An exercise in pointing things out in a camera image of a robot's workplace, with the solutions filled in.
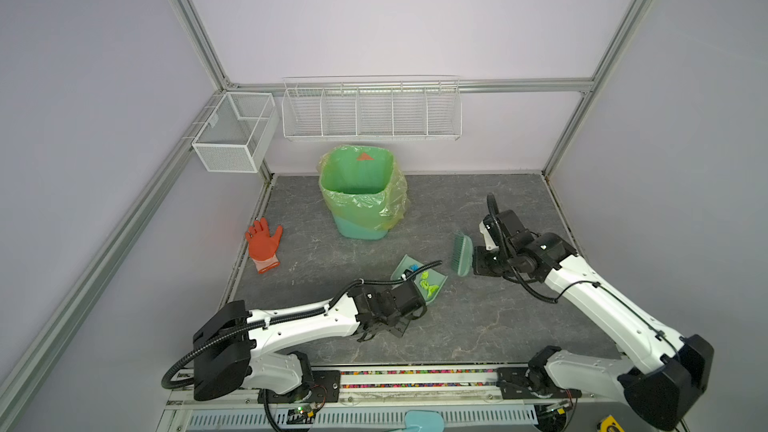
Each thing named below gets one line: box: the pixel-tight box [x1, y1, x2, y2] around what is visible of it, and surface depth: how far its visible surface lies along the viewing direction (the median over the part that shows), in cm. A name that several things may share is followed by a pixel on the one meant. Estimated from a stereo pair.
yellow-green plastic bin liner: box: [318, 145, 409, 240], surface depth 92 cm
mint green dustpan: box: [390, 254, 448, 304], surface depth 86 cm
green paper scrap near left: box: [420, 271, 439, 297], surface depth 86 cm
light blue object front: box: [404, 410, 445, 432], surface depth 70 cm
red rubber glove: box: [246, 218, 283, 274], surface depth 103 cm
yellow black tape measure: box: [599, 415, 625, 432], surface depth 68 cm
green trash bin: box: [318, 145, 408, 240], surface depth 91 cm
